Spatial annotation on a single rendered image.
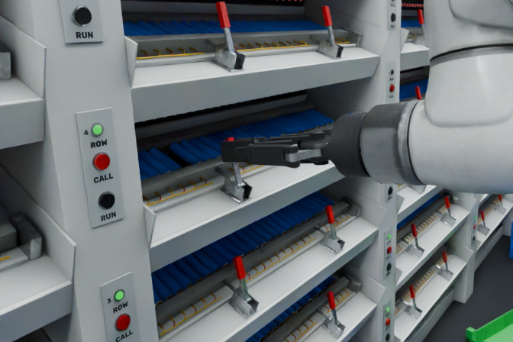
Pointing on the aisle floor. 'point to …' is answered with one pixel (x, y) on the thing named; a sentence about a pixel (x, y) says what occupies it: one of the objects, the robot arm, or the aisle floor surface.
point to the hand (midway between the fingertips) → (244, 150)
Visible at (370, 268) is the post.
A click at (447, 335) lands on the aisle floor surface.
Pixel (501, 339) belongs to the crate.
